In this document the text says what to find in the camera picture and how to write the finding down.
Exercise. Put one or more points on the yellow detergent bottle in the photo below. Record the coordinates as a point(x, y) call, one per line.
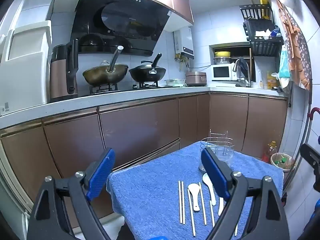
point(271, 80)

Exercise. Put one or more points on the clear utensil holder with rack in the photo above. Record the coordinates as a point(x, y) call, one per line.
point(221, 144)

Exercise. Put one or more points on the brown knife block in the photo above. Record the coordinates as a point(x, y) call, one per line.
point(64, 66)

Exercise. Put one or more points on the white microwave oven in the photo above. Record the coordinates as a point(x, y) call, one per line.
point(224, 72)

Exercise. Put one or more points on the brass wok with handle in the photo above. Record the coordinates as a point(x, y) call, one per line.
point(107, 73)

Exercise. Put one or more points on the chrome kitchen faucet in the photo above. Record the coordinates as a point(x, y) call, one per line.
point(242, 72)

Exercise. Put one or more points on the cooking oil bottle on floor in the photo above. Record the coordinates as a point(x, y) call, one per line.
point(269, 150)

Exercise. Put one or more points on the white ceramic spoon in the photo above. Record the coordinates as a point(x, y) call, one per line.
point(194, 190)

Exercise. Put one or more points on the black frying pan with lid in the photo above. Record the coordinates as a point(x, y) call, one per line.
point(148, 71)

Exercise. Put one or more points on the brown rice cooker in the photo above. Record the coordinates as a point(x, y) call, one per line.
point(195, 79)

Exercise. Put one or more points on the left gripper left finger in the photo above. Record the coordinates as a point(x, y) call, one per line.
point(49, 218)

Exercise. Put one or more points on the black wall dish rack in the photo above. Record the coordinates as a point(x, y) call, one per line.
point(262, 33)

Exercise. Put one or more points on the yellow lidded glass bowl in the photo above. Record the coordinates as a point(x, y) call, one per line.
point(222, 57)

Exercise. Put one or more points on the light blue ceramic spoon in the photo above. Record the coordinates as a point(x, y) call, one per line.
point(208, 183)

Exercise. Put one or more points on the black range hood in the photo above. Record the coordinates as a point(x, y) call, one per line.
point(102, 25)

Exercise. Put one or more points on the white refrigerator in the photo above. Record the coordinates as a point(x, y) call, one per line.
point(24, 57)

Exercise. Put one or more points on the wicker waste basket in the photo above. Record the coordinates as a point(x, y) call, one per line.
point(282, 161)

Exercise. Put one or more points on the white water heater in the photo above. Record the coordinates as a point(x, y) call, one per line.
point(184, 43)

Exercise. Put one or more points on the brown lower cabinets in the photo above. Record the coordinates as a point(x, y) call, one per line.
point(63, 137)

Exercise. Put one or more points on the orange patterned hanging cloth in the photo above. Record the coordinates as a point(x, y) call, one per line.
point(297, 50)

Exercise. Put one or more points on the blue towel mat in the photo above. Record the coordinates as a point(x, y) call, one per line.
point(147, 196)

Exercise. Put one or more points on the teal hanging bag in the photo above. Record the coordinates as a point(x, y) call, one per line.
point(284, 71)

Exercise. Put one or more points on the gas stove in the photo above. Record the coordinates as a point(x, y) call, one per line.
point(122, 87)

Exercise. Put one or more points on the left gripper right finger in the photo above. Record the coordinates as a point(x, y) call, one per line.
point(255, 200)

